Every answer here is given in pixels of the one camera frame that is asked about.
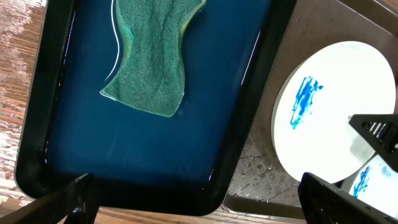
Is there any green scrubbing sponge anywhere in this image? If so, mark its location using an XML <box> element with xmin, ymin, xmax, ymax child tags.
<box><xmin>100</xmin><ymin>0</ymin><xmax>205</xmax><ymax>117</ymax></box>

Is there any black tray with blue water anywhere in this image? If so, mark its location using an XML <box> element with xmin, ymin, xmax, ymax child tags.
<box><xmin>14</xmin><ymin>0</ymin><xmax>295</xmax><ymax>216</ymax></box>

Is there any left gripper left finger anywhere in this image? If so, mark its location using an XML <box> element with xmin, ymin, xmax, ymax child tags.
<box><xmin>1</xmin><ymin>174</ymin><xmax>100</xmax><ymax>224</ymax></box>

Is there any white plate bottom right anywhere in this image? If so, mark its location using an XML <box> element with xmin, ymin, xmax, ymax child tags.
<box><xmin>341</xmin><ymin>155</ymin><xmax>397</xmax><ymax>218</ymax></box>

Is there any white plate blue stain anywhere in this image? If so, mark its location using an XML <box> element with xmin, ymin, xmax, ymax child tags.
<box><xmin>271</xmin><ymin>41</ymin><xmax>396</xmax><ymax>183</ymax></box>

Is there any dark brown serving tray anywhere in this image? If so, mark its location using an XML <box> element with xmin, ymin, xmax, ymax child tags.
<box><xmin>222</xmin><ymin>0</ymin><xmax>397</xmax><ymax>223</ymax></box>

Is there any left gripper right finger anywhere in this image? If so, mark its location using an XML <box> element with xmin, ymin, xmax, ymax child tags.
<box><xmin>298</xmin><ymin>172</ymin><xmax>397</xmax><ymax>224</ymax></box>

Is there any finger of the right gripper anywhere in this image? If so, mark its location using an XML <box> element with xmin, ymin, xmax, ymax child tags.
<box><xmin>349</xmin><ymin>114</ymin><xmax>398</xmax><ymax>172</ymax></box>

